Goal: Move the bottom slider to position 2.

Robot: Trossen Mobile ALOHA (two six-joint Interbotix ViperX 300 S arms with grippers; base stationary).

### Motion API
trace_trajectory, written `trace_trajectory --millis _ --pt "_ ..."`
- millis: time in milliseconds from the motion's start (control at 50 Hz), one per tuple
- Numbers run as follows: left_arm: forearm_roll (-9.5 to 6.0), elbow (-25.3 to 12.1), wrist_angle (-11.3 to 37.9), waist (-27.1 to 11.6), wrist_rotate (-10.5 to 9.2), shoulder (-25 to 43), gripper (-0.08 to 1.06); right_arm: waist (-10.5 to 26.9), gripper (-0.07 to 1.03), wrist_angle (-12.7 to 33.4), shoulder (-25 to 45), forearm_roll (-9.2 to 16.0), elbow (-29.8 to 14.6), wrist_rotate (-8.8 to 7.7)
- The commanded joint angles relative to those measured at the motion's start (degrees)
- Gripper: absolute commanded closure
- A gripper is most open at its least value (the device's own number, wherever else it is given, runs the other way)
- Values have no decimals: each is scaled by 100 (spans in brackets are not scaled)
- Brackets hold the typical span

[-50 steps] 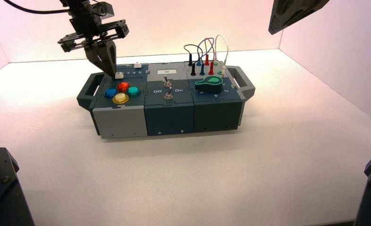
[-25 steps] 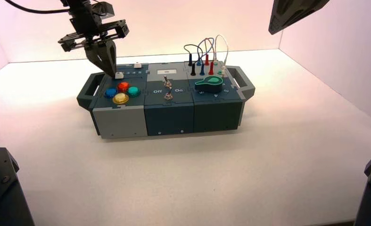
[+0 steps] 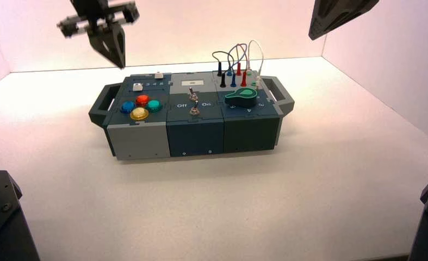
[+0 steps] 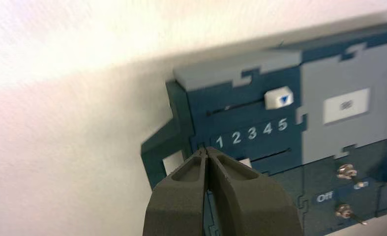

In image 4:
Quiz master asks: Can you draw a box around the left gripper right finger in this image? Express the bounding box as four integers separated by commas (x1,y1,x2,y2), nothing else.
207,147,303,236

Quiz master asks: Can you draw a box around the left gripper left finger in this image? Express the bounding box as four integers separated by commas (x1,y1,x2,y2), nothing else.
142,148,208,236

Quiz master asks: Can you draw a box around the white slider knob blue triangle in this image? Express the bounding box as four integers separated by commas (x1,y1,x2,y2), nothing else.
264,86,294,111

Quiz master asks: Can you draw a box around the grey and teal control box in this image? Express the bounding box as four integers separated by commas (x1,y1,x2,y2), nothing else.
141,19,387,236

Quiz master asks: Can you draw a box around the metal toggle switch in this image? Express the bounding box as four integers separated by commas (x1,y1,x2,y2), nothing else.
336,164,360,183
335,203,368,226

